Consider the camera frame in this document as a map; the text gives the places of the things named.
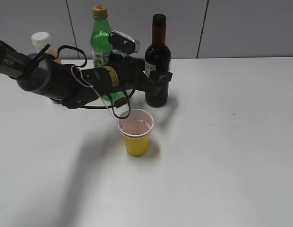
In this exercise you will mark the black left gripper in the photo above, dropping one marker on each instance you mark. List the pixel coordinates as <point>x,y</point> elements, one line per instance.
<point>130,72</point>

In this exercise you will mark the dark red wine bottle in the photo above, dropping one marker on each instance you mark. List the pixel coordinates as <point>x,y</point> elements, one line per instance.
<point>158,58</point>

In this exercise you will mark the yellow paper cup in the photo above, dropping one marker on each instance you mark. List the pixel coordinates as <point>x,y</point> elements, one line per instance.
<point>135,126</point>

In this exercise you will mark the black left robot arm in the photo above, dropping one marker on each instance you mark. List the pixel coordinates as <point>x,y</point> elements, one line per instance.
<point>72,86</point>

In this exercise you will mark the green plastic soda bottle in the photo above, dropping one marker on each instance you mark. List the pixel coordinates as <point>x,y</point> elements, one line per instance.
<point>101,48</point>

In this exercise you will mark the orange juice bottle white cap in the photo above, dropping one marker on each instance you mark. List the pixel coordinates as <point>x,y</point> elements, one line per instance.
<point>40,40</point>

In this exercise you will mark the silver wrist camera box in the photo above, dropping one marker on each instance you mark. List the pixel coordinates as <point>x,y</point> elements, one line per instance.
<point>123,42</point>

